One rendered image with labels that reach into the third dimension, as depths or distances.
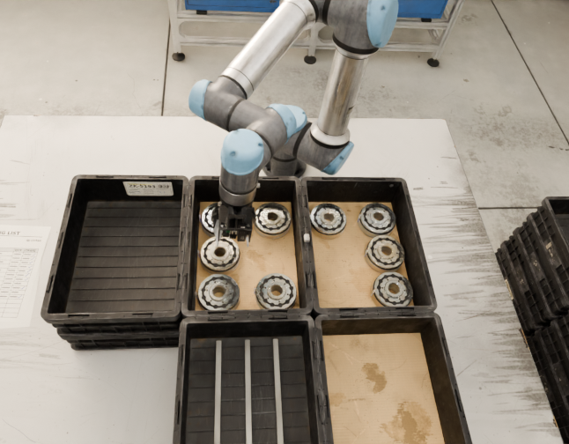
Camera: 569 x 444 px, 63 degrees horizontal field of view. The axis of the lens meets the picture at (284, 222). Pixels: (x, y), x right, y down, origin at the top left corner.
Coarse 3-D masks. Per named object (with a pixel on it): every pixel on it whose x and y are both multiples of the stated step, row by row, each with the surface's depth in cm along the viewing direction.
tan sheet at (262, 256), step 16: (256, 208) 133; (288, 208) 134; (256, 240) 127; (272, 240) 127; (288, 240) 128; (240, 256) 124; (256, 256) 124; (272, 256) 125; (288, 256) 125; (240, 272) 121; (256, 272) 122; (272, 272) 122; (288, 272) 123; (240, 288) 119; (240, 304) 117; (256, 304) 117
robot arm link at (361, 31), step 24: (336, 0) 102; (360, 0) 101; (384, 0) 100; (336, 24) 106; (360, 24) 102; (384, 24) 102; (336, 48) 112; (360, 48) 107; (336, 72) 115; (360, 72) 114; (336, 96) 119; (336, 120) 124; (312, 144) 132; (336, 144) 129; (336, 168) 133
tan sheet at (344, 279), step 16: (352, 208) 136; (352, 224) 133; (320, 240) 129; (336, 240) 129; (352, 240) 130; (368, 240) 130; (320, 256) 126; (336, 256) 127; (352, 256) 127; (320, 272) 123; (336, 272) 124; (352, 272) 124; (368, 272) 125; (400, 272) 126; (320, 288) 121; (336, 288) 121; (352, 288) 122; (368, 288) 122; (320, 304) 119; (336, 304) 119; (352, 304) 119; (368, 304) 120
